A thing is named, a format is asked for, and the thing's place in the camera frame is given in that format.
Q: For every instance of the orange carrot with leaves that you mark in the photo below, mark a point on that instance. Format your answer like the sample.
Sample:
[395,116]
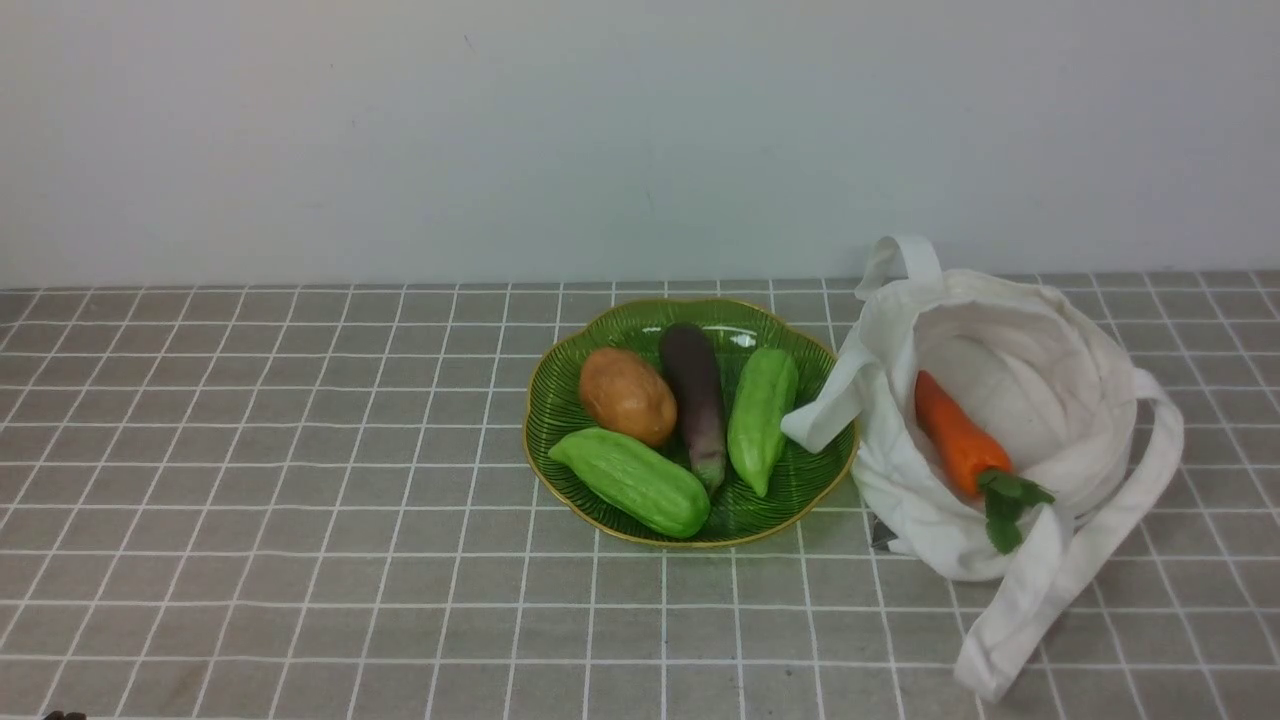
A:
[976,465]

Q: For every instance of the white cloth bag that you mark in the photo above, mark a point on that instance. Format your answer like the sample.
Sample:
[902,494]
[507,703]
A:
[1076,415]

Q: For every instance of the brown potato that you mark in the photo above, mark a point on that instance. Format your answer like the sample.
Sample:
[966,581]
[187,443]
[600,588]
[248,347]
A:
[622,392]

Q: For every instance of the purple eggplant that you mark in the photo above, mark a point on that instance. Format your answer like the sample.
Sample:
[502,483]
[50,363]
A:
[690,364]

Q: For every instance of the green gourd lower left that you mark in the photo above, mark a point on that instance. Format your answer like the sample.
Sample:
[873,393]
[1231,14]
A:
[636,479]

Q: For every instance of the green gourd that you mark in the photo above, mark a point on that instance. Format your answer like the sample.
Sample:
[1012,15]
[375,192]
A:
[636,479]
[766,392]

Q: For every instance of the green gourd right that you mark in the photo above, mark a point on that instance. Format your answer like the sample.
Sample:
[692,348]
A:
[766,392]

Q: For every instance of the grey checked tablecloth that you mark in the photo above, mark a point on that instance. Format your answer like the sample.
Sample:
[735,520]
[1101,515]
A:
[312,502]

